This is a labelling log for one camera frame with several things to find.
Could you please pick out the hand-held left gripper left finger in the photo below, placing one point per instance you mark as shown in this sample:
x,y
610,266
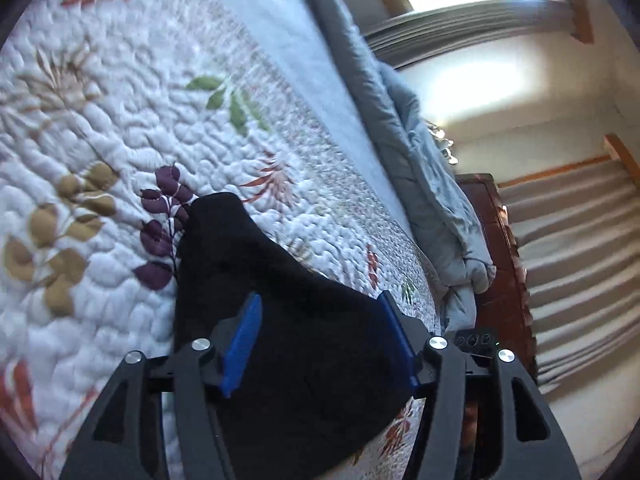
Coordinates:
x,y
240,345

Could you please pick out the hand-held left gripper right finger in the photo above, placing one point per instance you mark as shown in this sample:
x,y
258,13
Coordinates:
x,y
400,340

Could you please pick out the dark pants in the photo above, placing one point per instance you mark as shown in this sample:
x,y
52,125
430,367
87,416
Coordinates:
x,y
300,335

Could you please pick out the brown wooden furniture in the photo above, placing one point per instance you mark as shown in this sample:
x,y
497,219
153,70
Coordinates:
x,y
500,270

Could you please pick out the beige pleated curtain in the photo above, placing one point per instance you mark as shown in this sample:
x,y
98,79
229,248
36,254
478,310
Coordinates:
x,y
575,260

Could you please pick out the grey-blue comforter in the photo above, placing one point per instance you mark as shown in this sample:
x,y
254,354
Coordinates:
x,y
425,160

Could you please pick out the floral quilted bedspread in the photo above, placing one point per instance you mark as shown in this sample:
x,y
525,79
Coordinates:
x,y
125,110

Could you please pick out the light blue bed sheet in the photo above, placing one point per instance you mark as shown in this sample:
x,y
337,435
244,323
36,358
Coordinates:
x,y
300,60

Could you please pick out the grey pleated curtain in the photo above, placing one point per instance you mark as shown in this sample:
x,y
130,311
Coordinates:
x,y
475,25

